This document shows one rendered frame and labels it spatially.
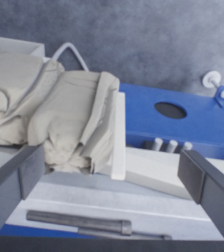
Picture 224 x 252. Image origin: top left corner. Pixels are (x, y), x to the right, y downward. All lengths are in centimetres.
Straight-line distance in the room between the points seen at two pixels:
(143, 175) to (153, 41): 77
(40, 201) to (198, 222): 33
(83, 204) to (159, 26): 91
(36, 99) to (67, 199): 21
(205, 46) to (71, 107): 97
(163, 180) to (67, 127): 31
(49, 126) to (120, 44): 86
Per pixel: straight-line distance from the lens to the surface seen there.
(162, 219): 44
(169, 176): 50
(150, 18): 105
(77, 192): 41
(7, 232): 60
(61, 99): 30
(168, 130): 70
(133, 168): 48
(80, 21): 107
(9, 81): 31
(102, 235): 47
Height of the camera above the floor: 103
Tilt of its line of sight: 51 degrees down
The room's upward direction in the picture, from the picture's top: 175 degrees counter-clockwise
